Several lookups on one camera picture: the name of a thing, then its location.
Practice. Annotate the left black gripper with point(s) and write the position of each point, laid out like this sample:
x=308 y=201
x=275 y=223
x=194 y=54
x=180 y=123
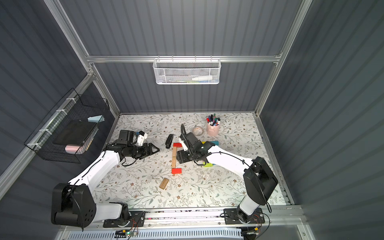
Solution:
x=145 y=150

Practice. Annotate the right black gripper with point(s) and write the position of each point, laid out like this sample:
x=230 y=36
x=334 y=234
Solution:
x=186 y=153

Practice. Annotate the wooden block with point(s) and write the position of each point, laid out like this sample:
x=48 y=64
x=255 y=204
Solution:
x=164 y=183
x=174 y=162
x=174 y=154

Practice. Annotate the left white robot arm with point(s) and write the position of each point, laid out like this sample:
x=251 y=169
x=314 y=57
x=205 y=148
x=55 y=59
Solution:
x=73 y=203

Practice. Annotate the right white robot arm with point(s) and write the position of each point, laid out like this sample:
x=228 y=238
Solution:
x=258 y=177

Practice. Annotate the black stapler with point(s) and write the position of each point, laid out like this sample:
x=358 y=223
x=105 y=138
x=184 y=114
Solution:
x=169 y=141

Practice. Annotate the small glass dish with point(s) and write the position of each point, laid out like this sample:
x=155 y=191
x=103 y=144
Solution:
x=198 y=130

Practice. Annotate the pink pen cup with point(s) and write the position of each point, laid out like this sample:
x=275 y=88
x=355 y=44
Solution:
x=212 y=130

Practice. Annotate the light blue box in basket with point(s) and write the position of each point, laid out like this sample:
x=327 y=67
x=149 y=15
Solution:
x=96 y=119

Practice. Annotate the black notebook in basket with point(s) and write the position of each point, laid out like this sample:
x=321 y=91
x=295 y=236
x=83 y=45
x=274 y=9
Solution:
x=75 y=133

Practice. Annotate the pink eraser in basket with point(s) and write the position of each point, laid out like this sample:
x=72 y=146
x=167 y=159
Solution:
x=71 y=149

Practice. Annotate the white bottle in basket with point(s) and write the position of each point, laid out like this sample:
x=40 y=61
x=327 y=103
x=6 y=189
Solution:
x=202 y=79

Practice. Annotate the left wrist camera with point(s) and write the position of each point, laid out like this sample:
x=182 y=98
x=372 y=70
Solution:
x=141 y=138

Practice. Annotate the black wire wall basket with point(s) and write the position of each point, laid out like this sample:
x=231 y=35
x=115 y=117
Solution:
x=75 y=108

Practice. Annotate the white wire mesh basket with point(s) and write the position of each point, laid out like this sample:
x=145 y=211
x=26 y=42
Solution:
x=181 y=73

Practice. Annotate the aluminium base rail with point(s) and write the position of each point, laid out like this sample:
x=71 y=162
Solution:
x=184 y=224

